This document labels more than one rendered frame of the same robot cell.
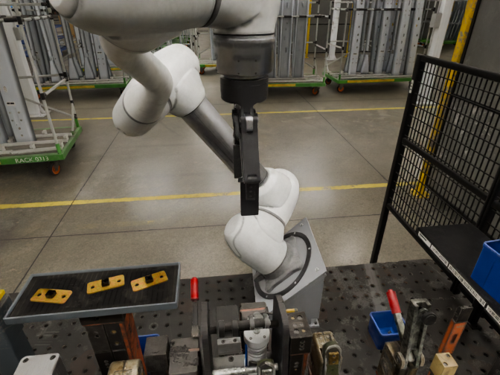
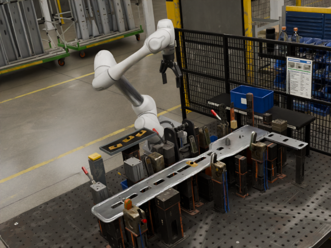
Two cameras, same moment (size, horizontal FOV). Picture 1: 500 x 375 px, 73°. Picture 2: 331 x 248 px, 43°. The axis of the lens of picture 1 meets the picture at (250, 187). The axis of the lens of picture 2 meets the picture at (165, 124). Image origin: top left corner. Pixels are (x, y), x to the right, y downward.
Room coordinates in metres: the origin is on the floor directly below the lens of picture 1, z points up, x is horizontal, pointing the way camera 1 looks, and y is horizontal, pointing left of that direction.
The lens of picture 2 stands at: (-1.65, 1.38, 2.33)
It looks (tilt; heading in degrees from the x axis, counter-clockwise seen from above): 24 degrees down; 330
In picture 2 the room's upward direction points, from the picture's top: 7 degrees counter-clockwise
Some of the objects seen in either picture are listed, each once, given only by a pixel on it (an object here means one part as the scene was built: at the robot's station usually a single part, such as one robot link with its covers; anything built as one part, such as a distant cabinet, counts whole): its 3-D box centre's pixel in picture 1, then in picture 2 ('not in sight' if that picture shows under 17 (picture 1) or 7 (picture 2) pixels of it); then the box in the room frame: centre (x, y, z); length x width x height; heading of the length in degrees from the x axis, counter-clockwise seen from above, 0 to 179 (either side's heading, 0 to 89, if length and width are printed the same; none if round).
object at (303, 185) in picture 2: not in sight; (300, 165); (-0.03, -0.57, 0.84); 0.11 x 0.06 x 0.29; 7
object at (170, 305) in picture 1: (100, 290); (128, 140); (0.58, 0.36, 1.16); 0.37 x 0.14 x 0.02; 97
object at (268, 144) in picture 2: not in sight; (269, 162); (0.15, -0.47, 0.84); 0.11 x 0.10 x 0.28; 7
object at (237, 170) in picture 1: (241, 161); (164, 78); (0.60, 0.02, 1.48); 0.03 x 0.01 x 0.07; 97
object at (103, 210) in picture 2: not in sight; (190, 166); (0.27, 0.11, 1.00); 1.38 x 0.22 x 0.02; 97
